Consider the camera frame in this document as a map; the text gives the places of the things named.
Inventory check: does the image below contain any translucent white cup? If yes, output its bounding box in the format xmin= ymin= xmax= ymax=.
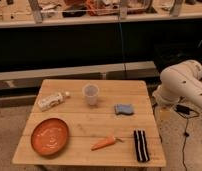
xmin=82 ymin=84 xmax=99 ymax=106

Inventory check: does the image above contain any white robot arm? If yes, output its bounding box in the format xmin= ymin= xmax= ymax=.
xmin=153 ymin=60 xmax=202 ymax=109

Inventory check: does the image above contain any blue sponge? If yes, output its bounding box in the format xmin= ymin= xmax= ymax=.
xmin=114 ymin=104 xmax=134 ymax=115

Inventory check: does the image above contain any wooden table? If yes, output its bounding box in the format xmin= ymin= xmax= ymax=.
xmin=12 ymin=79 xmax=166 ymax=168

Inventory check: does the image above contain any orange toy carrot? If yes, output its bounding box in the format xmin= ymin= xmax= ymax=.
xmin=91 ymin=136 xmax=121 ymax=151

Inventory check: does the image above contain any black white striped cloth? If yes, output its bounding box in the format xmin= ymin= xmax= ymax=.
xmin=133 ymin=130 xmax=150 ymax=163

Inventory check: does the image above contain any orange plate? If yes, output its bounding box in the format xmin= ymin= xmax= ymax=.
xmin=31 ymin=118 xmax=69 ymax=156

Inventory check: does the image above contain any long workbench shelf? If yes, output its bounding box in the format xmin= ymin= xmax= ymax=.
xmin=0 ymin=0 xmax=202 ymax=28

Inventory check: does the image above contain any blue hanging cable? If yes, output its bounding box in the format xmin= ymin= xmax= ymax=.
xmin=118 ymin=19 xmax=128 ymax=72

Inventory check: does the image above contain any black cable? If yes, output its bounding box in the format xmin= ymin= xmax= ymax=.
xmin=174 ymin=104 xmax=201 ymax=171

